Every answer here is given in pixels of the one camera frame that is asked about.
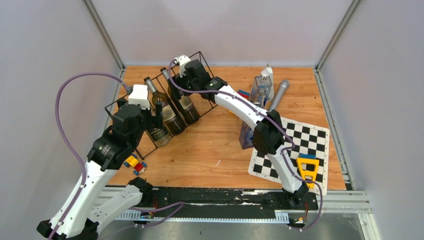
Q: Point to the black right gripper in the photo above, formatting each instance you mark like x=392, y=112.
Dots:
x=180, y=81

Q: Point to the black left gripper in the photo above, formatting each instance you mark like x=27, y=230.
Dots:
x=154, y=121

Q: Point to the dark green wine bottle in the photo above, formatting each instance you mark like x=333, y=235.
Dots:
x=182, y=102

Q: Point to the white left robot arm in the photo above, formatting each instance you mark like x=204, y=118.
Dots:
x=78, y=219

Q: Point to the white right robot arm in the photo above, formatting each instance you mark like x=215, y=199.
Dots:
x=268, y=134

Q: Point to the olive green wine bottle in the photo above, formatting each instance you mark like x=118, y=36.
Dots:
x=173, y=123

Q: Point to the yellow red toy car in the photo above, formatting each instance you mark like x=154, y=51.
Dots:
x=133, y=162

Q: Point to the yellow red blue block house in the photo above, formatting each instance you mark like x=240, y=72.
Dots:
x=244, y=94

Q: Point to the grey wedge stand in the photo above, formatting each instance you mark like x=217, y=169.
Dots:
x=272, y=90

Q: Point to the silver metal cylinder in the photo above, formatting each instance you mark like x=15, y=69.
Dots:
x=283, y=86

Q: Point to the black white chessboard mat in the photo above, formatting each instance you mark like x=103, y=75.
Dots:
x=309, y=139

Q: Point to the yellow arch blue block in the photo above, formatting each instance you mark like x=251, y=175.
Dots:
x=308, y=166

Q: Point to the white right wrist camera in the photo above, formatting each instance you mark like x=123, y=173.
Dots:
x=181, y=61

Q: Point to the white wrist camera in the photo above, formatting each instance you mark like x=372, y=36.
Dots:
x=139, y=96
x=181, y=61

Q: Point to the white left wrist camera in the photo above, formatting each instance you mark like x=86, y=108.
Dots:
x=139, y=96

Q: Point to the black wire wine rack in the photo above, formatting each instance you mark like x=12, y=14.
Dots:
x=163, y=86

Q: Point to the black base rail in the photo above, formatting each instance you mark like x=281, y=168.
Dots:
x=226, y=203

